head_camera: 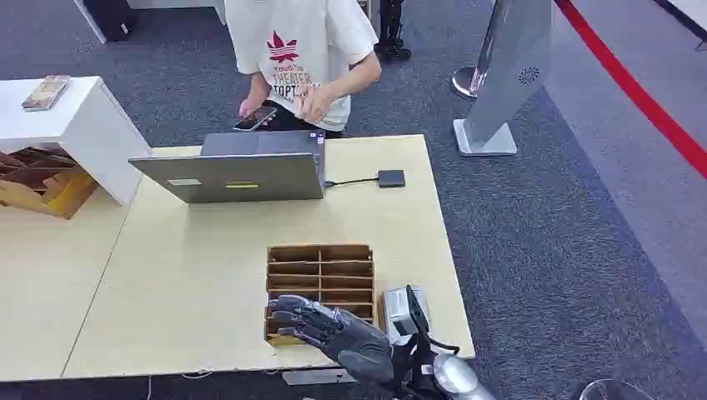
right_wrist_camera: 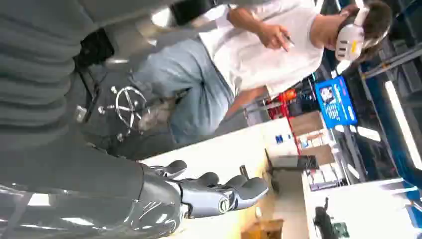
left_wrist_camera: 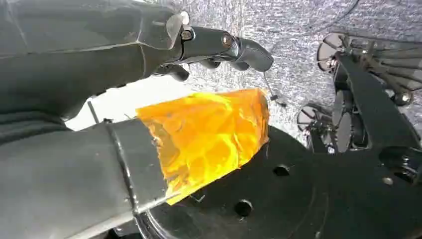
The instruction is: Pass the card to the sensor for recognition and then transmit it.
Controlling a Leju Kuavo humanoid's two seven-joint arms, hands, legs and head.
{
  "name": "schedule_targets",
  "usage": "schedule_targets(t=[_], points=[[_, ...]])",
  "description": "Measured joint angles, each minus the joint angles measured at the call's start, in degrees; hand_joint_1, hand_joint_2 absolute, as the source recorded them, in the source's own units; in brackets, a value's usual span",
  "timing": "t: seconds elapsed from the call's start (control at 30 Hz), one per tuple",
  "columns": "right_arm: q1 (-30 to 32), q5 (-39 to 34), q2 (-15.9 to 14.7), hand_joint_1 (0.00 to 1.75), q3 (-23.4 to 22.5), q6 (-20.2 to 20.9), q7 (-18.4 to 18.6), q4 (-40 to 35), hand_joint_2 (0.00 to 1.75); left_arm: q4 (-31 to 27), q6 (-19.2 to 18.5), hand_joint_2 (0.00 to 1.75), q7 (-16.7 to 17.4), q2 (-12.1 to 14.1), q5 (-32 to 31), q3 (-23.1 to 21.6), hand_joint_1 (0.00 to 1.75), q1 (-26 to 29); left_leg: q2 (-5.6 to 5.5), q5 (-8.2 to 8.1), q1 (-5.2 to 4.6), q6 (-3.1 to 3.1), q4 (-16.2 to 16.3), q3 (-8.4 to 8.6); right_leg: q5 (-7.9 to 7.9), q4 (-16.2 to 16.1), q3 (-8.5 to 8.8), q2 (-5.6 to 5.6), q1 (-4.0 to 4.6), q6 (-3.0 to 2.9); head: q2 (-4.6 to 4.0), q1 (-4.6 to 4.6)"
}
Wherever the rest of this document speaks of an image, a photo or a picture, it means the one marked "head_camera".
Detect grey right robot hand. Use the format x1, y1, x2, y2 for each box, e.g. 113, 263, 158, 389
266, 293, 396, 385

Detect yellowish printed card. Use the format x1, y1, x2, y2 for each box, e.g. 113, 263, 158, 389
266, 332, 306, 348

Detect wooden card box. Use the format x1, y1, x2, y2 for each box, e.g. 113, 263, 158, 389
263, 244, 377, 348

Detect black adapter box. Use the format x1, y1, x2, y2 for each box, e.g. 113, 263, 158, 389
378, 169, 407, 189

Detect grey laptop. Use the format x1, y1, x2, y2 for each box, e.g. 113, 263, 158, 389
128, 130, 327, 205

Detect person's left hand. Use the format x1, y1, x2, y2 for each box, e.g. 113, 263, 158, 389
295, 83, 336, 125

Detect person's hand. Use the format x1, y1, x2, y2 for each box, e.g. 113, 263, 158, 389
295, 83, 336, 125
238, 94, 265, 120

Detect smartphone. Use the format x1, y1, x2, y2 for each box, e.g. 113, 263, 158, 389
233, 106, 278, 133

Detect person's right hand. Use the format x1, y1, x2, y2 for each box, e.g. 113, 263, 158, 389
238, 94, 265, 120

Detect round glass stand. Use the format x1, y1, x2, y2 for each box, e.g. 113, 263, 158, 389
579, 378, 659, 400

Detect chrome stanchion base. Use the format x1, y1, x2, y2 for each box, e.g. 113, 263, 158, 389
451, 65, 489, 99

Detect black robot legs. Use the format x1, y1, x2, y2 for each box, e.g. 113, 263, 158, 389
374, 0, 413, 63

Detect person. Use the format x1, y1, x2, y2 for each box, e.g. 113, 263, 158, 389
223, 0, 384, 133

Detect silver kiosk stand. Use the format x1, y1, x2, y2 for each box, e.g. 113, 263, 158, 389
453, 0, 554, 158

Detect open cardboard box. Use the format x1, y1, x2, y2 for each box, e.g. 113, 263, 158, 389
0, 147, 99, 221

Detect white side table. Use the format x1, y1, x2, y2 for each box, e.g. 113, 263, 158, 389
0, 75, 154, 208

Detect printed book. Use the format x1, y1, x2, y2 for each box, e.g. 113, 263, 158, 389
21, 74, 72, 113

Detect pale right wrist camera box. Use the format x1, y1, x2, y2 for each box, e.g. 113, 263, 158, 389
382, 285, 432, 348

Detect white cable under desk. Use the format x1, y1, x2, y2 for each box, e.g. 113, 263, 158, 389
146, 368, 215, 400

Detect black adapter cable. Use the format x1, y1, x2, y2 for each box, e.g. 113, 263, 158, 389
323, 176, 380, 188

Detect red barrier rope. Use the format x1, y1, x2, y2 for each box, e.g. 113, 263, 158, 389
554, 0, 707, 181

